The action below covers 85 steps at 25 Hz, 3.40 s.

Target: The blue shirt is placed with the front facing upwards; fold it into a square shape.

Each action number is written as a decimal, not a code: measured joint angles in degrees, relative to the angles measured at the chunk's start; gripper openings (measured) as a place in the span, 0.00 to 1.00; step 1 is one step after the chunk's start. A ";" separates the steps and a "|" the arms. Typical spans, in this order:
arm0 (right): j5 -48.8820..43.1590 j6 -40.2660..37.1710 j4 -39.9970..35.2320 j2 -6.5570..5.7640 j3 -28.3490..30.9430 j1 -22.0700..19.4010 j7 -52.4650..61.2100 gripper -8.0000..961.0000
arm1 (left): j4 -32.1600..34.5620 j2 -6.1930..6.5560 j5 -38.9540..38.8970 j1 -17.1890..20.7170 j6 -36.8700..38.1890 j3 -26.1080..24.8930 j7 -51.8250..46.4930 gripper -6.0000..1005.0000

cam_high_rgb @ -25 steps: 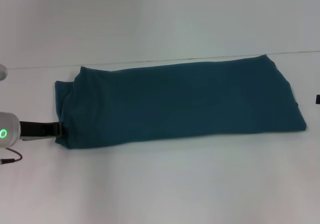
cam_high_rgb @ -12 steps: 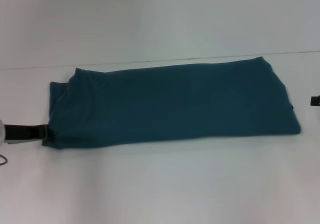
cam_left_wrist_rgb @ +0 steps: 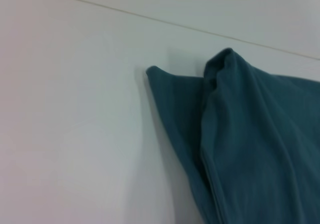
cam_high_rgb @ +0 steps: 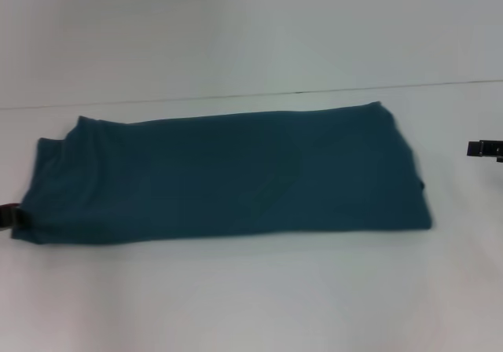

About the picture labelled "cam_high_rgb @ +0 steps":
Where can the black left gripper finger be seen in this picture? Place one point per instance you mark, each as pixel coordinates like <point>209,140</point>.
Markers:
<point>9,216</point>

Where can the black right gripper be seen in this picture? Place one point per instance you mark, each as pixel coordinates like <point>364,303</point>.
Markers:
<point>500,158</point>

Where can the teal t-shirt with FREE print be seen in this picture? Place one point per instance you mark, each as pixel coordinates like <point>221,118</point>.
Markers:
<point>220,171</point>

